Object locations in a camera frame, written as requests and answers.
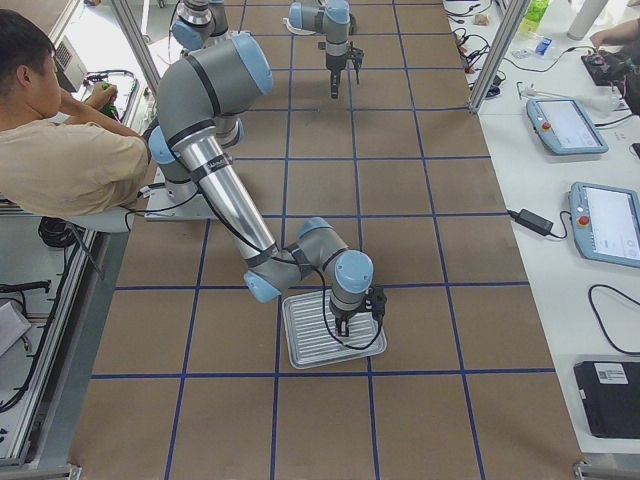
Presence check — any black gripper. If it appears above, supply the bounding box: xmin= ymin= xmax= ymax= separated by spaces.
xmin=325 ymin=42 xmax=349 ymax=99
xmin=330 ymin=304 xmax=366 ymax=341

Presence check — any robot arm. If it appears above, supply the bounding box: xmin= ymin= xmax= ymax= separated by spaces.
xmin=156 ymin=32 xmax=386 ymax=339
xmin=169 ymin=1 xmax=364 ymax=99

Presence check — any silver metal tray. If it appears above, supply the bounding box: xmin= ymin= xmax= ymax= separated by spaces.
xmin=282 ymin=291 xmax=387 ymax=370

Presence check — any green bottle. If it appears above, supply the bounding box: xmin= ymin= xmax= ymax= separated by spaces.
xmin=518 ymin=0 xmax=550 ymax=36

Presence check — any black power adapter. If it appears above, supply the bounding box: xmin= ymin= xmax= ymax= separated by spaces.
xmin=508 ymin=209 xmax=553 ymax=236

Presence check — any upper teach pendant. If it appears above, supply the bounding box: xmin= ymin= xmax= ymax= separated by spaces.
xmin=526 ymin=98 xmax=609 ymax=156

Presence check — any teach pendant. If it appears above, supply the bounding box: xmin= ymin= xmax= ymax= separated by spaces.
xmin=568 ymin=182 xmax=639 ymax=268
xmin=526 ymin=98 xmax=609 ymax=156

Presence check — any white cylinder cup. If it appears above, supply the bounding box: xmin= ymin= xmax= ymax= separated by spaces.
xmin=566 ymin=0 xmax=608 ymax=40

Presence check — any black box with label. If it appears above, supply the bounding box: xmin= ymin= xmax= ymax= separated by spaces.
xmin=573 ymin=361 xmax=639 ymax=440

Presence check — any lower teach pendant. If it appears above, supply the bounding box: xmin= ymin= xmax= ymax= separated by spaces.
xmin=568 ymin=182 xmax=639 ymax=268

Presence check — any person in beige shirt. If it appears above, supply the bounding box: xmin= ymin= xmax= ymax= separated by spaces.
xmin=1 ymin=9 xmax=150 ymax=219

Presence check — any white curved plastic bracket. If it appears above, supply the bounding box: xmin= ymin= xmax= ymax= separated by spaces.
xmin=282 ymin=17 xmax=315 ymax=36

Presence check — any aluminium frame post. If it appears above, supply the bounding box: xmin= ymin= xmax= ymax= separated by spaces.
xmin=468 ymin=0 xmax=529 ymax=114

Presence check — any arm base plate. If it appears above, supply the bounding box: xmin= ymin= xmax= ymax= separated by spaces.
xmin=143 ymin=167 xmax=215 ymax=222

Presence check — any black looped cable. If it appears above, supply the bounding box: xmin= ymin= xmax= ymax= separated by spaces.
xmin=587 ymin=283 xmax=640 ymax=356

